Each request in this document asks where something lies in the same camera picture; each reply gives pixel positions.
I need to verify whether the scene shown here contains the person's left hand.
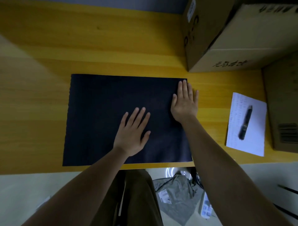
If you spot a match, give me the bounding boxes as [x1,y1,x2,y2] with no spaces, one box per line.
[113,107,151,158]

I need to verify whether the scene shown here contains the person's right hand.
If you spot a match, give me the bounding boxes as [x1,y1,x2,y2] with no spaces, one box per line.
[170,79,199,124]

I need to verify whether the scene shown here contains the person's left forearm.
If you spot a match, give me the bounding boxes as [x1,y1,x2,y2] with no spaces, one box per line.
[22,147,130,226]

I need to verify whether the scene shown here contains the person's right forearm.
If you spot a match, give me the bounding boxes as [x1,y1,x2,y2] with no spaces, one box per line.
[181,115,294,226]

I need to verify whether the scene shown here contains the large printed cardboard box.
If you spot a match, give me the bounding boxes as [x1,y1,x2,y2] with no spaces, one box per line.
[262,50,298,154]

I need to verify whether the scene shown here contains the olive trousers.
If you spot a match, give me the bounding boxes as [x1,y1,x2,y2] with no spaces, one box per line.
[89,169,165,226]

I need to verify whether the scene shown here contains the black pen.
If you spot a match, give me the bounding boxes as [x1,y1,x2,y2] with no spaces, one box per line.
[238,105,253,141]

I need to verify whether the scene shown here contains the white paper sheet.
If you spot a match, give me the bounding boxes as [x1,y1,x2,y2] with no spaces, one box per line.
[226,92,268,157]

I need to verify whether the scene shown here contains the grey plastic bag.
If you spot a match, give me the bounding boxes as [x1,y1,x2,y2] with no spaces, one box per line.
[152,173,205,226]

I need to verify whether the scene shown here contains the white blue packet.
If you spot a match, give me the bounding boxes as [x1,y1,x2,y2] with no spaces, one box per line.
[198,191,214,220]

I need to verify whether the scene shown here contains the yellow wooden table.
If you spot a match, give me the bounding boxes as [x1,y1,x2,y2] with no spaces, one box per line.
[0,0,298,175]

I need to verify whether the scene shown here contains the black rod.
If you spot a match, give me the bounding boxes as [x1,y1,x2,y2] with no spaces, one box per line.
[272,203,298,220]
[277,184,298,195]

